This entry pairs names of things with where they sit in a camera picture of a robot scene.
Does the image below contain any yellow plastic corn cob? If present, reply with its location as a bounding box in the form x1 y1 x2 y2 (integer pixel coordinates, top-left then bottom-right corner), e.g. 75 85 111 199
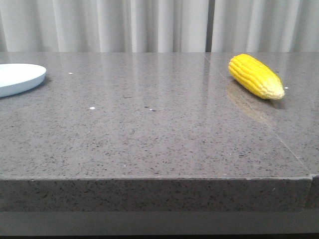
228 54 285 100

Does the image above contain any light blue round plate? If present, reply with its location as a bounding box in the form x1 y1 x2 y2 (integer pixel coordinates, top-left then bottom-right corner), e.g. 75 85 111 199
0 63 46 98

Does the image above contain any grey pleated curtain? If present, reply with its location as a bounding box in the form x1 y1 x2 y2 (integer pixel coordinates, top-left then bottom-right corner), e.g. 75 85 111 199
0 0 319 52

